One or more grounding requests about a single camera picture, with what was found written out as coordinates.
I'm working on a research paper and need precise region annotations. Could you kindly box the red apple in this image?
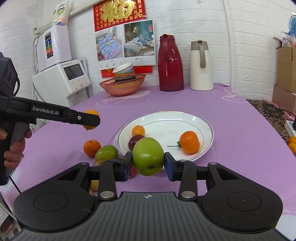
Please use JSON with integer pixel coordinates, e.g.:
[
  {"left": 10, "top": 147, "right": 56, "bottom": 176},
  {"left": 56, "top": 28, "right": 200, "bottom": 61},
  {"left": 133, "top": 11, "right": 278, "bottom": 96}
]
[{"left": 129, "top": 165, "right": 137, "bottom": 178}]

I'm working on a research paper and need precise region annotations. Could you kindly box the lower cardboard box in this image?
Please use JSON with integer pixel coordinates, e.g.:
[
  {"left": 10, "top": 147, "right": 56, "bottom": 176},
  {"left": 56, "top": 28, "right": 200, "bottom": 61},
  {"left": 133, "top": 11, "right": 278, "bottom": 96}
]
[{"left": 272, "top": 85, "right": 296, "bottom": 113}]

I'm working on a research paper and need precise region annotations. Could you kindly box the bedding calendar poster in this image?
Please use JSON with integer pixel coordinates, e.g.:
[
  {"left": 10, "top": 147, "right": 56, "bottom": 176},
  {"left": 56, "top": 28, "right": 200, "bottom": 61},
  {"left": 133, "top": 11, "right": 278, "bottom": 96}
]
[{"left": 95, "top": 20, "right": 156, "bottom": 70}]

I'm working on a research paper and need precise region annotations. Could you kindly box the person's left hand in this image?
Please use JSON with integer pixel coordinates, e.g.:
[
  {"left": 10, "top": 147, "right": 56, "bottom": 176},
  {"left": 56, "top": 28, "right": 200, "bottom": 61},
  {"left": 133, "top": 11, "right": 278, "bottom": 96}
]
[{"left": 3, "top": 128, "right": 32, "bottom": 170}]

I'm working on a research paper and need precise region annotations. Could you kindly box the white plate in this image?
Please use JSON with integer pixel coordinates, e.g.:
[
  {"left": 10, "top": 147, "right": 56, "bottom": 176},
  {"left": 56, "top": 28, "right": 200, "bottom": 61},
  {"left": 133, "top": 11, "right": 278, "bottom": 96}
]
[{"left": 113, "top": 111, "right": 214, "bottom": 162}]

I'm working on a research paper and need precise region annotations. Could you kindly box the purple tablecloth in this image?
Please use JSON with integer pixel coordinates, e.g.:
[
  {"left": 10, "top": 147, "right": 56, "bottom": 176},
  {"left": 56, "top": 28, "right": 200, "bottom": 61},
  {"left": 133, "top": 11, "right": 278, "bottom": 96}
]
[{"left": 1, "top": 84, "right": 295, "bottom": 223}]

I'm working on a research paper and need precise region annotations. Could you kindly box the orange mandarin on cloth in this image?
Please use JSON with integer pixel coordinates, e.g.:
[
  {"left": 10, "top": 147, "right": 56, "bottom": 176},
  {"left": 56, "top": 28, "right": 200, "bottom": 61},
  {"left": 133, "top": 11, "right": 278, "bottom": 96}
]
[{"left": 83, "top": 140, "right": 101, "bottom": 158}]

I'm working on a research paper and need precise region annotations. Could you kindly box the small orange kumquat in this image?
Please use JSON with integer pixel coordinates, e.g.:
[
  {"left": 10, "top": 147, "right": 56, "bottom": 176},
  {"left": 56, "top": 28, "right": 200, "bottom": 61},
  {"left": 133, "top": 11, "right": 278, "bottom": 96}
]
[{"left": 132, "top": 125, "right": 145, "bottom": 136}]

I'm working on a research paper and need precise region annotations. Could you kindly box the brown kiwi fruit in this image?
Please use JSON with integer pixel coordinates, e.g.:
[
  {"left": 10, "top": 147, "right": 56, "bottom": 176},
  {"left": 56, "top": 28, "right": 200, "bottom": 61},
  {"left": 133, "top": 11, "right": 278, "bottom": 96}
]
[{"left": 90, "top": 180, "right": 99, "bottom": 192}]

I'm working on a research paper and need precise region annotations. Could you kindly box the white water purifier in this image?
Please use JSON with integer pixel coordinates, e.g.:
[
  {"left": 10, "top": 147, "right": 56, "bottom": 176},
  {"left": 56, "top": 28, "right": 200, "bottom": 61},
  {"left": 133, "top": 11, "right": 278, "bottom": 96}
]
[{"left": 37, "top": 25, "right": 72, "bottom": 72}]

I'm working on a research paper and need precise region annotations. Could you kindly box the orange tangerine with leaf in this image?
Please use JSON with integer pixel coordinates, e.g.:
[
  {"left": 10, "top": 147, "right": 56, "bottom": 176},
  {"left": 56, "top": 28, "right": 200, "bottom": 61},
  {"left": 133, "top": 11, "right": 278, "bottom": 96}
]
[{"left": 168, "top": 131, "right": 200, "bottom": 155}]

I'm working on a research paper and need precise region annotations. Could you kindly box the red thermos jug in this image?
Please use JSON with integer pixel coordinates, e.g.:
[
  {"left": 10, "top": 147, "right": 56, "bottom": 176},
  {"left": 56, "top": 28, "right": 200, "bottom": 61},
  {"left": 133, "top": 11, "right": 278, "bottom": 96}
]
[{"left": 158, "top": 34, "right": 184, "bottom": 92}]

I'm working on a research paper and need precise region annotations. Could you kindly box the orange glass bowl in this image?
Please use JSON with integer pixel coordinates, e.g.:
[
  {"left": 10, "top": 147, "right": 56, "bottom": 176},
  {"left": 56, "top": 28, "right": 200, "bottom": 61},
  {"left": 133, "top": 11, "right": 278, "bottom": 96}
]
[{"left": 99, "top": 74, "right": 146, "bottom": 96}]

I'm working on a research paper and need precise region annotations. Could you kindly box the red fu character poster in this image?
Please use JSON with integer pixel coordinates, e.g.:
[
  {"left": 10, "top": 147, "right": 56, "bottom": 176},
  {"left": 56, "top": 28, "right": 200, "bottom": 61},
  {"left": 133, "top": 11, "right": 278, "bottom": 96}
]
[{"left": 93, "top": 0, "right": 147, "bottom": 32}]

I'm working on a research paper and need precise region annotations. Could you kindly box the cardboard box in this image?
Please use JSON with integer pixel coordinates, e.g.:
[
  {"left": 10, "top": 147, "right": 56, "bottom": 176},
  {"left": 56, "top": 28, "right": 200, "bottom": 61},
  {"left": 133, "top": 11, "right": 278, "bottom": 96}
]
[
  {"left": 277, "top": 47, "right": 296, "bottom": 93},
  {"left": 272, "top": 85, "right": 296, "bottom": 113}
]

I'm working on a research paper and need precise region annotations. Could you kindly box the green apple on cloth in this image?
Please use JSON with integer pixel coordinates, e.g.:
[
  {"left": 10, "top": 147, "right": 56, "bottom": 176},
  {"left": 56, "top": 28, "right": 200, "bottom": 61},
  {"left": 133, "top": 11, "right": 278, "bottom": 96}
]
[{"left": 95, "top": 145, "right": 118, "bottom": 161}]

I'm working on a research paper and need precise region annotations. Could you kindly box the dark red plum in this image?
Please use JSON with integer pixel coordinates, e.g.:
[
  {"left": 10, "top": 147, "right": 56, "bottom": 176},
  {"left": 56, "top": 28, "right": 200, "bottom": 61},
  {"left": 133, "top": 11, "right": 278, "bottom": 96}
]
[{"left": 128, "top": 135, "right": 144, "bottom": 151}]

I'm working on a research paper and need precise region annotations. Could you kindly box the upper cardboard box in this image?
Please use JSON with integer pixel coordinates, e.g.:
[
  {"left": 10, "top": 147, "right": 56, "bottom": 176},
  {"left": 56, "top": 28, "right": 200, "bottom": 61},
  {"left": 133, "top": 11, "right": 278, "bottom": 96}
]
[{"left": 277, "top": 47, "right": 296, "bottom": 93}]

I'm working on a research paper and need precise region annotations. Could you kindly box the large orange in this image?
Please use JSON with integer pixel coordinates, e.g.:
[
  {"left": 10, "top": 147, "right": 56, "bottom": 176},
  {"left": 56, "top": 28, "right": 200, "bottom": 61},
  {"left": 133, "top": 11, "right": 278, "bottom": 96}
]
[{"left": 83, "top": 109, "right": 100, "bottom": 131}]

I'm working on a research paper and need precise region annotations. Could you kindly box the green apple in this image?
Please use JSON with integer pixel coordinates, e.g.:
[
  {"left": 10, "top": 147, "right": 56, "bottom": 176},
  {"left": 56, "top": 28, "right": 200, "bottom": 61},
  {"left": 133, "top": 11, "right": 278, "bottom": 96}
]
[
  {"left": 95, "top": 145, "right": 118, "bottom": 161},
  {"left": 132, "top": 137, "right": 165, "bottom": 176}
]

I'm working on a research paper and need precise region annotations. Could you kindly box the white thermos jug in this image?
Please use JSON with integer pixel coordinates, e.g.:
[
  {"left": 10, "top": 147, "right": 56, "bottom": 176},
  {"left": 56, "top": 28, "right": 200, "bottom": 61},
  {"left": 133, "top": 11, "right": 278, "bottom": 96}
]
[{"left": 190, "top": 40, "right": 214, "bottom": 91}]

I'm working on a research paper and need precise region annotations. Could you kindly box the white water dispenser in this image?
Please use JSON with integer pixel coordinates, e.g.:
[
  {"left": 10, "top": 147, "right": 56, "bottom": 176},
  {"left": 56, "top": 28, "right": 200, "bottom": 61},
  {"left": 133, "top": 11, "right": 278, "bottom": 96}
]
[{"left": 33, "top": 59, "right": 91, "bottom": 108}]

